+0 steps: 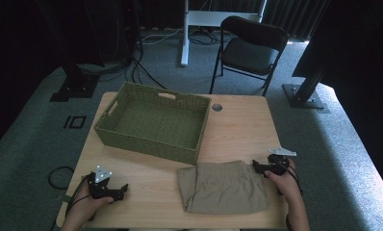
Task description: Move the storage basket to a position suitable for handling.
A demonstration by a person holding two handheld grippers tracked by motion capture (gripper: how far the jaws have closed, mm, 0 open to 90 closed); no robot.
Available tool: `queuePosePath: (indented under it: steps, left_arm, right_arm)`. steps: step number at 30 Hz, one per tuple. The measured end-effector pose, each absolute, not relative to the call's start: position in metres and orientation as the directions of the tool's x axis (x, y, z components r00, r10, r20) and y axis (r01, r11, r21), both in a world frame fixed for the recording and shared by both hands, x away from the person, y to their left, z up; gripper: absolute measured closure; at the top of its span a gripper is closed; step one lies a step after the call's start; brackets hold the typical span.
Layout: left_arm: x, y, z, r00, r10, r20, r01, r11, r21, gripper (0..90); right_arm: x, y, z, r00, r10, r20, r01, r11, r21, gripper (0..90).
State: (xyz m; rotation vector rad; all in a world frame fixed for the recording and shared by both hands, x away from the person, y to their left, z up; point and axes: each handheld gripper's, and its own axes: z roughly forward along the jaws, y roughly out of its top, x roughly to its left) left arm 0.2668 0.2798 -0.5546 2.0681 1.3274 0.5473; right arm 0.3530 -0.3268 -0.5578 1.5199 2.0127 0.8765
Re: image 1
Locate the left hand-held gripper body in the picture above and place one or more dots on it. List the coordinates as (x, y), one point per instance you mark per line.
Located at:
(100, 185)

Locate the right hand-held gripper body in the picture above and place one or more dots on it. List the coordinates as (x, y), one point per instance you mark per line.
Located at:
(277, 163)

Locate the khaki pants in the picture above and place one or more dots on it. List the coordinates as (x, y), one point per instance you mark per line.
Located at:
(223, 189)

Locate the green woven basket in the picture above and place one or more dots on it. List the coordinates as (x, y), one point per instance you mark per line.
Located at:
(154, 125)

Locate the person's left hand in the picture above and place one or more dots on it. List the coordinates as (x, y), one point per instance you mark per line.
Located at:
(88, 205)

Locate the person's right hand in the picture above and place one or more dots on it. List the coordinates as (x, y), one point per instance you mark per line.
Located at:
(284, 186)

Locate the grey table grommet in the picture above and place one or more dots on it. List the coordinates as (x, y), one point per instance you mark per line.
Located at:
(217, 107)

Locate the black metal stand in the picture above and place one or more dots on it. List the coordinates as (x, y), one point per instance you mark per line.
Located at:
(305, 94)
(74, 85)

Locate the black folding chair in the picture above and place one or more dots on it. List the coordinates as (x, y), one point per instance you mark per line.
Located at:
(249, 54)

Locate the dark curtain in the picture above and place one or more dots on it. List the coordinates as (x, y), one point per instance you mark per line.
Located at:
(292, 16)

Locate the white metal desk frame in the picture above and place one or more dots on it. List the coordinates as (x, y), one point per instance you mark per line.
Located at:
(185, 32)

